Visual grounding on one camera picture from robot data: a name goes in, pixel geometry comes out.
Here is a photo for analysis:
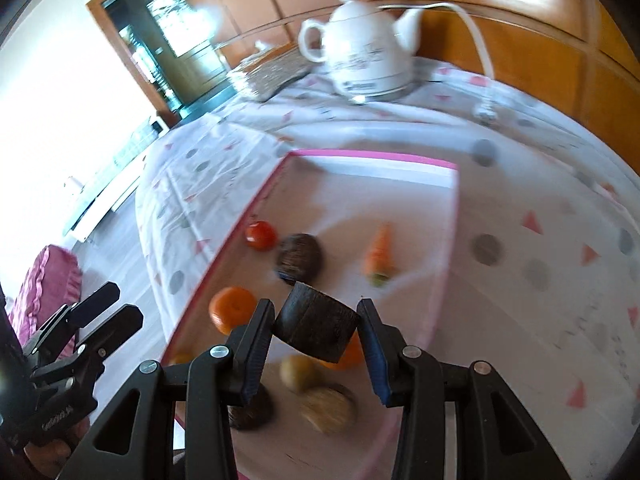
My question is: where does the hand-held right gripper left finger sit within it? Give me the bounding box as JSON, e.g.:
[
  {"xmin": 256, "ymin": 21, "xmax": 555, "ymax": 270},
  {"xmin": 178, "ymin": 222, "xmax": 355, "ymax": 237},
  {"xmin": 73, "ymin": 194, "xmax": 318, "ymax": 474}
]
[{"xmin": 57, "ymin": 298, "xmax": 276, "ymax": 480}]

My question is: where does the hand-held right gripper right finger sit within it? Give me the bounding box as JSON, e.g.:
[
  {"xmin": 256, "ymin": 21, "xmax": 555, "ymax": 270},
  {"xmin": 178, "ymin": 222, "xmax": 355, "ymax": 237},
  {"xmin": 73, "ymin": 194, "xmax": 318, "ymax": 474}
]
[{"xmin": 356, "ymin": 298, "xmax": 573, "ymax": 480}]

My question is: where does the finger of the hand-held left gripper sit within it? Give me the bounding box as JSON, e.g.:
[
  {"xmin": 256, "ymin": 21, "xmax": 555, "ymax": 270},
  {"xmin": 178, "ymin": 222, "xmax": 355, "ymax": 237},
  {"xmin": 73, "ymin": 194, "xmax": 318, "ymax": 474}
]
[
  {"xmin": 22, "ymin": 282, "xmax": 121, "ymax": 356},
  {"xmin": 30, "ymin": 305, "xmax": 144, "ymax": 386}
]

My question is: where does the large orange tangerine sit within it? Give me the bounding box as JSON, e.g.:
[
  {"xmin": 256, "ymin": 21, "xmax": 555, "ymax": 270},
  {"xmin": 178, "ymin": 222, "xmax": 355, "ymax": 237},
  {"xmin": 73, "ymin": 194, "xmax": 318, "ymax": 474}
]
[{"xmin": 322, "ymin": 332, "xmax": 363, "ymax": 372}]

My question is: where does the small orange tangerine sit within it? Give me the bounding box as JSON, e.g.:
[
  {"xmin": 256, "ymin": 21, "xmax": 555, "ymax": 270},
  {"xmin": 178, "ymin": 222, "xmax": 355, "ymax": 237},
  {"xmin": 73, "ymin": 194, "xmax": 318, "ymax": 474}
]
[{"xmin": 208, "ymin": 286, "xmax": 258, "ymax": 336}]

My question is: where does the orange carrot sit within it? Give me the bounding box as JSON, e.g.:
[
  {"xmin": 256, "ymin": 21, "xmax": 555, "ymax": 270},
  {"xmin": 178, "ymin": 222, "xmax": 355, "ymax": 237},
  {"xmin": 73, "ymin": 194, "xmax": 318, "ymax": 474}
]
[{"xmin": 363, "ymin": 223, "xmax": 396, "ymax": 288}]

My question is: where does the red tomato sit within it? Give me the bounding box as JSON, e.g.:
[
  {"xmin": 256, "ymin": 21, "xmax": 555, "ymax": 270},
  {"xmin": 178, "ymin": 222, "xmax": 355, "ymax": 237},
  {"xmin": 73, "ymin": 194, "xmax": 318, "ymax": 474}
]
[{"xmin": 244, "ymin": 220, "xmax": 278, "ymax": 252}]

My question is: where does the pink rectangular tray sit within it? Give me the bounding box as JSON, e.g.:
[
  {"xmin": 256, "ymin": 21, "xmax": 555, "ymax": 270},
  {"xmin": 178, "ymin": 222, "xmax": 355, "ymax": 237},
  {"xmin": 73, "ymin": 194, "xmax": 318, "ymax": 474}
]
[{"xmin": 160, "ymin": 149, "xmax": 461, "ymax": 480}]

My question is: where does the person's left hand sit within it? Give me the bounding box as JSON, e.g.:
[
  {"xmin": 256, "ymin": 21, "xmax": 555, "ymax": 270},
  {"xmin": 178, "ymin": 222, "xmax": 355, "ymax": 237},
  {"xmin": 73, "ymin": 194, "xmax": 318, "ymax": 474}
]
[{"xmin": 22, "ymin": 412, "xmax": 92, "ymax": 478}]

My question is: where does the pink ruffled cushion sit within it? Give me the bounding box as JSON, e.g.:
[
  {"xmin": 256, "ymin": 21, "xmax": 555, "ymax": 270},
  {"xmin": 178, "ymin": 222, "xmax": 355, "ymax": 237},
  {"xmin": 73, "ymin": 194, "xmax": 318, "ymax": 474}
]
[{"xmin": 11, "ymin": 244, "xmax": 84, "ymax": 348}]

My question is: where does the white low cabinet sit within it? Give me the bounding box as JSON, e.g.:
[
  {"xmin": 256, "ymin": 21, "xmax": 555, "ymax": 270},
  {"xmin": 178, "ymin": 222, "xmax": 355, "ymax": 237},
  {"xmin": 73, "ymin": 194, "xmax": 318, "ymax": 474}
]
[{"xmin": 62, "ymin": 115, "xmax": 168, "ymax": 243}]

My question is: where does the wooden glass door cabinet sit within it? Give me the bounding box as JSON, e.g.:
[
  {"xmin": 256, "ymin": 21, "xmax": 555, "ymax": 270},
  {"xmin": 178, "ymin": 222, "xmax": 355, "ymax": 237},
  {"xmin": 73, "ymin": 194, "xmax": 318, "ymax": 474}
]
[{"xmin": 86, "ymin": 0, "xmax": 238, "ymax": 128}]

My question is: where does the silver patterned tissue box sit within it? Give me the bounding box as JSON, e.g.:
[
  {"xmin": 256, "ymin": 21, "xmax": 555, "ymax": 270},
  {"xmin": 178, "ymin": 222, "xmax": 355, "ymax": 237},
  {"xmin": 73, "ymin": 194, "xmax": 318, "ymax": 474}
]
[{"xmin": 227, "ymin": 40, "xmax": 312, "ymax": 103}]

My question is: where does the white ceramic electric kettle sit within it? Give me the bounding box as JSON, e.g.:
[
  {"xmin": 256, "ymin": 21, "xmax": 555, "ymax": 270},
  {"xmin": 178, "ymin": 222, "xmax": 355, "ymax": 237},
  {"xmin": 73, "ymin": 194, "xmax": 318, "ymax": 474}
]
[{"xmin": 298, "ymin": 0, "xmax": 426, "ymax": 103}]

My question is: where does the white power cord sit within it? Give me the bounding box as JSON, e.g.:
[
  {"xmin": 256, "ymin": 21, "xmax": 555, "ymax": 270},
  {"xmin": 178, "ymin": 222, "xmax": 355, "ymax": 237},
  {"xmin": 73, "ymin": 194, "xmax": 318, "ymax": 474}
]
[{"xmin": 380, "ymin": 1, "xmax": 498, "ymax": 126}]

